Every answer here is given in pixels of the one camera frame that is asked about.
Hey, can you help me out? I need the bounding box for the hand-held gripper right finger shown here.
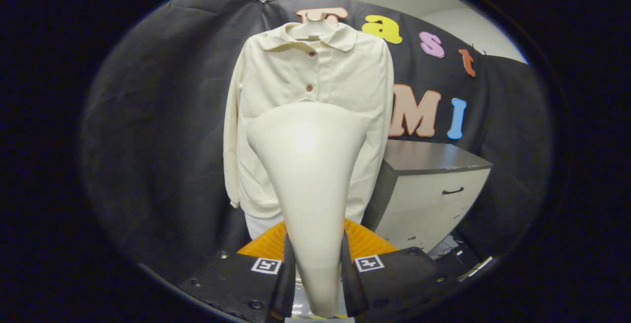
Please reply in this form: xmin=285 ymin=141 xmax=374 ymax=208
xmin=340 ymin=218 xmax=459 ymax=320

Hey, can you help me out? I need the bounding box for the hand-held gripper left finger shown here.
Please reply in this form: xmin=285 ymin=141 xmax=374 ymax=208
xmin=180 ymin=220 xmax=296 ymax=323

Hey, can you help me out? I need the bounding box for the white garment steamer head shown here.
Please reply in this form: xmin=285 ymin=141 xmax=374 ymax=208
xmin=246 ymin=102 xmax=368 ymax=319

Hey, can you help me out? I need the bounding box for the cream button-up shirt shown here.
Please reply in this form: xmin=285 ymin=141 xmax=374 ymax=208
xmin=223 ymin=21 xmax=395 ymax=220

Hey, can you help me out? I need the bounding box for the white clothes hanger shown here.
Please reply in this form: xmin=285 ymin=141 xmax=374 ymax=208
xmin=288 ymin=10 xmax=341 ymax=41

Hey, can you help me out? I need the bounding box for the black box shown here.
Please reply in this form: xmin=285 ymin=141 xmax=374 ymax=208
xmin=434 ymin=243 xmax=475 ymax=270

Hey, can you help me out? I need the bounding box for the white box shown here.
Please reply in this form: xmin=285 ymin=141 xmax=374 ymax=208
xmin=456 ymin=256 xmax=493 ymax=282

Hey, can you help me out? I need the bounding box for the grey and beige cabinet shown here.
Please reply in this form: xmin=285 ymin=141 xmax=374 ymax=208
xmin=362 ymin=139 xmax=493 ymax=253

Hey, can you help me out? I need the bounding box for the black backdrop cloth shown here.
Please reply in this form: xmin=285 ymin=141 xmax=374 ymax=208
xmin=81 ymin=0 xmax=553 ymax=269

